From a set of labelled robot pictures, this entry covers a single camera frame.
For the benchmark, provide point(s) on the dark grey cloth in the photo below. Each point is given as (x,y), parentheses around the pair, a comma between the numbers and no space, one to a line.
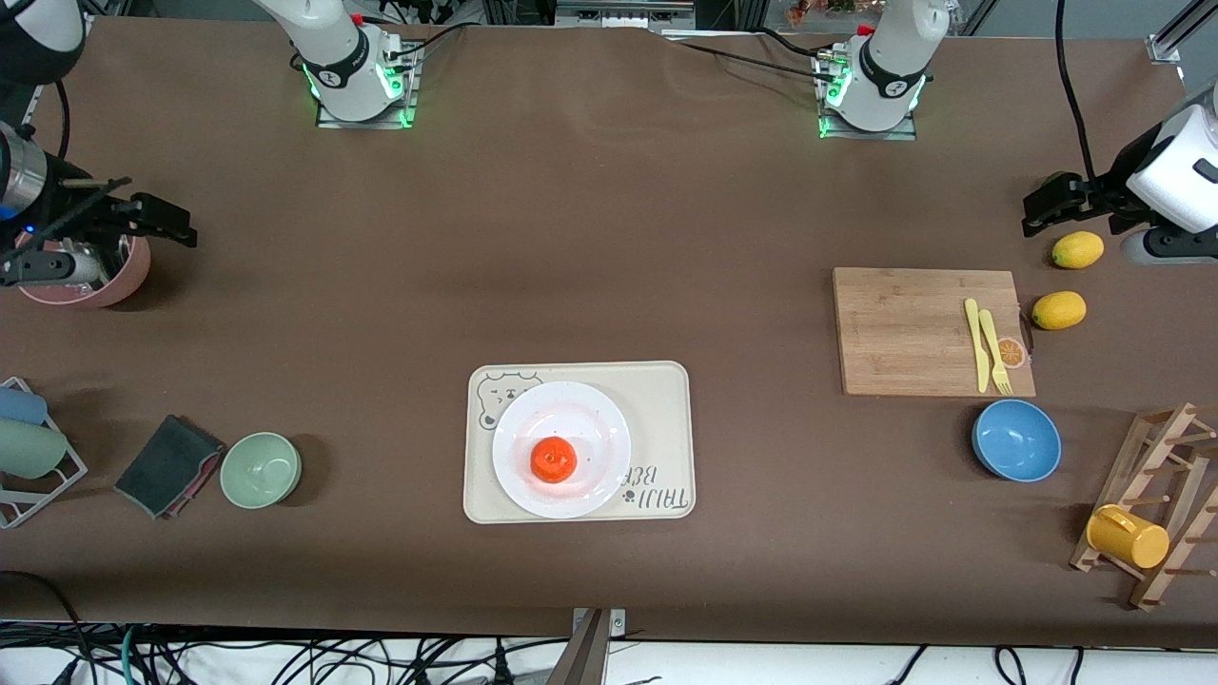
(164,461)

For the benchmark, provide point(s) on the white round plate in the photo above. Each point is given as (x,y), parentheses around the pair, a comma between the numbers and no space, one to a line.
(595,428)

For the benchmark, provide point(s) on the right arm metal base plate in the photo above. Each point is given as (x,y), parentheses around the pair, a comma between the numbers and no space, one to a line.
(333,124)

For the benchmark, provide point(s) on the beige bear print tray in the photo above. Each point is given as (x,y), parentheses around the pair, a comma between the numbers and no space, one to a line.
(661,409)

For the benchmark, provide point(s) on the bamboo cutting board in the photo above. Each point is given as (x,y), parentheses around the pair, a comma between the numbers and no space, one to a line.
(904,333)

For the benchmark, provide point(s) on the wooden cup rack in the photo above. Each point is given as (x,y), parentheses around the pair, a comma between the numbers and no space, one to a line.
(1166,423)

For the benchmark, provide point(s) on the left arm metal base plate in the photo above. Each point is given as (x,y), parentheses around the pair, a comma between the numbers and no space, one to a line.
(899,133)

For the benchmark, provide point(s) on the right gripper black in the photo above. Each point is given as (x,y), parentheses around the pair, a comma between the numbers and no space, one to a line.
(84,211)

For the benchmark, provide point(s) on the pink bowl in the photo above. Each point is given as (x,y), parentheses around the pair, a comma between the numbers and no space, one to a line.
(128,271)

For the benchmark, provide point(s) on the orange fruit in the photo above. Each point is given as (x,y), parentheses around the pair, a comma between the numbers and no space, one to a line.
(554,460)

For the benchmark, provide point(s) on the pink cloth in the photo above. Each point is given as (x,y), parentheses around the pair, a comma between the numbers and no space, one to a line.
(202,485)

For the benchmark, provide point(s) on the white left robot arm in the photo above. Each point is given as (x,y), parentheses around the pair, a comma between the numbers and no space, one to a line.
(880,71)

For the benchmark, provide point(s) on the blue bowl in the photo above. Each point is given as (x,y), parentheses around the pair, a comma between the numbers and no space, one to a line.
(1016,440)

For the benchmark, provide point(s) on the aluminium corner profile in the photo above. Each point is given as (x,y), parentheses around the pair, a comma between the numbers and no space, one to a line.
(1180,33)

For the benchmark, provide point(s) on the yellow plastic fork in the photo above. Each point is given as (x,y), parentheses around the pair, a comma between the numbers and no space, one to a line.
(992,342)

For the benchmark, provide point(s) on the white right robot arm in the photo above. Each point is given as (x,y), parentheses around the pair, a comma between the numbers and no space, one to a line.
(347,67)

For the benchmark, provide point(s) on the yellow plastic knife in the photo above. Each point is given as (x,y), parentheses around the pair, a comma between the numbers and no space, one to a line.
(977,347)

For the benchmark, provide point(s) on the yellow lemon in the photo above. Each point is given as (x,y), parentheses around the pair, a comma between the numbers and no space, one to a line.
(1059,310)
(1078,249)

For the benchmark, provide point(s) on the metal table edge bracket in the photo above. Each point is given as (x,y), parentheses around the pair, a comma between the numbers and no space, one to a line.
(592,647)

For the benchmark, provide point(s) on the yellow mug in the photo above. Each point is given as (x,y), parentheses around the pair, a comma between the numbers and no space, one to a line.
(1128,538)

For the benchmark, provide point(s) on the aluminium frame profile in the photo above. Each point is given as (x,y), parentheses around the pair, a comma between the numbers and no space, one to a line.
(623,13)

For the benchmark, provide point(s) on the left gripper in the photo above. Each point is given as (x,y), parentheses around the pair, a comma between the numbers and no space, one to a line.
(1095,193)

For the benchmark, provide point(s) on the pale green bowl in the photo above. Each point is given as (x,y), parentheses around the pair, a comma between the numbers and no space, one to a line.
(261,470)

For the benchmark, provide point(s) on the pale green cup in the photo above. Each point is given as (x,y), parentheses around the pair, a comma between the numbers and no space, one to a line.
(29,449)

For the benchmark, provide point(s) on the blue cup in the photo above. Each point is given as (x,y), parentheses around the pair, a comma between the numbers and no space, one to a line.
(21,406)

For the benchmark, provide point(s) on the orange slice toy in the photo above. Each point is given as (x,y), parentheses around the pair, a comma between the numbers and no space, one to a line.
(1014,354)

